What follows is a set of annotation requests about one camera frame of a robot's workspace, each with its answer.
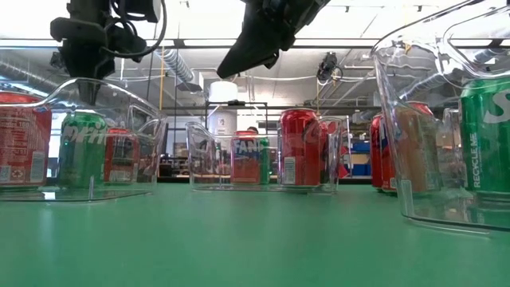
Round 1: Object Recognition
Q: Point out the white cylinder lamp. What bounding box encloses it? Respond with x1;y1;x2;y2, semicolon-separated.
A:
208;81;239;104

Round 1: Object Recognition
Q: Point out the black metal frame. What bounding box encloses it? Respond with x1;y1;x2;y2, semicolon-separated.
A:
157;176;374;186

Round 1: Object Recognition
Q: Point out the green Sprite soda can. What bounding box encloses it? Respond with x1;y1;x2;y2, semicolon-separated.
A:
459;77;510;218
57;111;109;189
259;137;273;186

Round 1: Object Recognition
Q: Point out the red Fanta soda can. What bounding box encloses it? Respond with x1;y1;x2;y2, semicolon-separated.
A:
229;130;265;186
379;100;444;195
0;90;53;189

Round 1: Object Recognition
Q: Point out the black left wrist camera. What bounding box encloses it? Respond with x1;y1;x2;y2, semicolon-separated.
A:
105;23;149;64

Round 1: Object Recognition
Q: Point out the green table mat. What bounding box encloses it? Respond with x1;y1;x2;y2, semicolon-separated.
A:
0;181;510;287

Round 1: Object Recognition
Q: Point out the blue storage bin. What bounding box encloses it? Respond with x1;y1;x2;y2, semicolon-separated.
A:
350;163;372;177
350;139;372;155

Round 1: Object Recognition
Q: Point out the clear plastic bin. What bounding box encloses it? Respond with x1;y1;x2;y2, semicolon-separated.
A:
370;0;510;235
0;77;169;202
185;115;348;195

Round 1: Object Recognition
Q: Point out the black hanging camera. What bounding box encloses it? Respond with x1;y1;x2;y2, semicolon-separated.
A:
316;51;344;84
49;51;67;72

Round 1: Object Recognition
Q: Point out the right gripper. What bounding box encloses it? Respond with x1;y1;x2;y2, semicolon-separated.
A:
217;0;332;78

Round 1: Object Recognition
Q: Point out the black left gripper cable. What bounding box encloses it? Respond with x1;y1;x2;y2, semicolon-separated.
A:
101;0;168;60

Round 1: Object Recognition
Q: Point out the yellow pole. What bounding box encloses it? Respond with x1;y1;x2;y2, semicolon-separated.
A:
159;46;166;112

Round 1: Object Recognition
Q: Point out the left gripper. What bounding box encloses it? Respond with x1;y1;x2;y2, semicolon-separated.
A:
50;0;116;107

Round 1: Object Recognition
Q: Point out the red Coca-Cola soda can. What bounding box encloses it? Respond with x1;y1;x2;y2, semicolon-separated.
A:
369;113;383;191
318;119;342;187
103;127;141;185
278;108;323;188

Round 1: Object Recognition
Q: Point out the silver ventilation duct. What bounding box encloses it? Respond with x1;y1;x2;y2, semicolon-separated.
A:
402;71;463;100
154;47;202;92

